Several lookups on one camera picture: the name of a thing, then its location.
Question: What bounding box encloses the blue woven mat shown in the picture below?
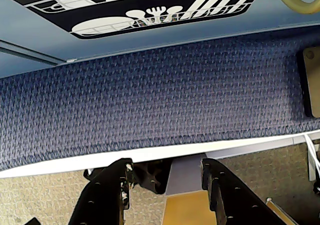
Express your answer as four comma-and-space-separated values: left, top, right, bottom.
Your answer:
0, 32, 320, 172

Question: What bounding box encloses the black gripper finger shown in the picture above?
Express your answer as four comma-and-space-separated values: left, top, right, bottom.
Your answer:
72, 157, 135, 225
200, 158, 286, 225

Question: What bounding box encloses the light wooden stick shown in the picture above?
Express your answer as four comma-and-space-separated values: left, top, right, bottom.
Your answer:
264, 196, 294, 225

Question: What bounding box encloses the black dish rack sticker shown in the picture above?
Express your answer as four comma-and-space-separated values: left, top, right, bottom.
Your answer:
2, 0, 266, 40

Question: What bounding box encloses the white cable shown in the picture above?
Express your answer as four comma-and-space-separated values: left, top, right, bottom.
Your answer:
304, 132, 320, 172

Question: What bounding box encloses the beige curved handle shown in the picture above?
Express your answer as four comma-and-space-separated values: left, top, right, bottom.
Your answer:
279, 0, 320, 15

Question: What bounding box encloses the dish rack picture box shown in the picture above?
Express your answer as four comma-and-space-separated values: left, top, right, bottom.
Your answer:
0, 0, 320, 79

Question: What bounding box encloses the white vertical post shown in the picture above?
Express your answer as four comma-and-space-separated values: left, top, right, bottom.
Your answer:
306, 144, 319, 182

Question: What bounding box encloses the light wooden board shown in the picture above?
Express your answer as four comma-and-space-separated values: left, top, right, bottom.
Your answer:
296, 46, 320, 119

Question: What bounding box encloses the gray and yellow table leg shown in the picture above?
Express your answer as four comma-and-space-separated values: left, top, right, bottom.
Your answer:
161, 159, 210, 225

